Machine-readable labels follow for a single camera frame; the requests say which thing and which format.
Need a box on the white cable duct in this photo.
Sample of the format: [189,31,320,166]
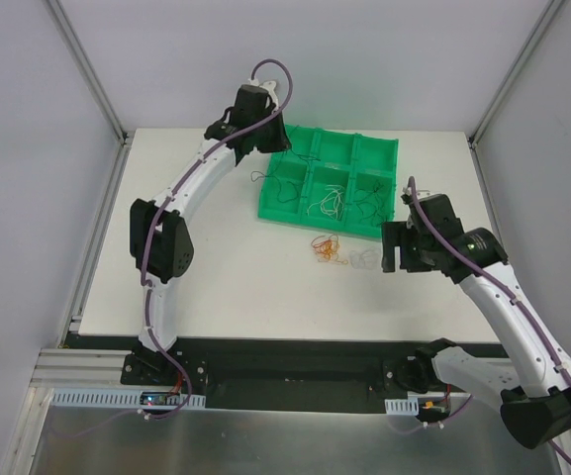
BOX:
[384,398,420,417]
[51,389,206,411]

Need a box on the aluminium frame rail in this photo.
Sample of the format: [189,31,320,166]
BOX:
[30,348,128,388]

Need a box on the dark blue wire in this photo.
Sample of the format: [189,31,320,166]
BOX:
[248,145,324,207]

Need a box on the right aluminium post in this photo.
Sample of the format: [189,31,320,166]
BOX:
[468,0,567,149]

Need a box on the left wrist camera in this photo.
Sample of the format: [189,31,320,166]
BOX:
[248,78,280,108]

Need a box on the left white cable duct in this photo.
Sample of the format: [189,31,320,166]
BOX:
[51,389,206,411]

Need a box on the left aluminium post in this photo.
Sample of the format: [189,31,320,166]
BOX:
[44,0,128,144]

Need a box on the aluminium post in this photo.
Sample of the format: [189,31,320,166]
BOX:
[44,0,128,144]
[468,0,567,149]

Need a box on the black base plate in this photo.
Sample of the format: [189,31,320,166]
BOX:
[120,337,446,414]

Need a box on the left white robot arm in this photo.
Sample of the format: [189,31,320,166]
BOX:
[130,79,291,385]

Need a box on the right white cable duct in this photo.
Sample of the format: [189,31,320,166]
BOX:
[384,398,420,417]

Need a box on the green compartment tray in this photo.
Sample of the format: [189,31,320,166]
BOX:
[251,125,399,239]

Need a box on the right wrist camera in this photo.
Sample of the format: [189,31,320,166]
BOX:
[402,185,432,201]

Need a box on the grey translucent wire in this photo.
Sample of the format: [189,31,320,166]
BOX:
[347,249,383,271]

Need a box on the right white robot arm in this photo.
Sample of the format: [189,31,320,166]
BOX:
[382,191,571,449]

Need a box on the black thin wire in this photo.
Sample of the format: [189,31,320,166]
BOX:
[353,178,388,227]

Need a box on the yellow wire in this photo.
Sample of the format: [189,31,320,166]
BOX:
[314,237,349,266]

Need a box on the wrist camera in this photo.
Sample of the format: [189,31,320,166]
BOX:
[402,185,432,201]
[248,78,280,108]

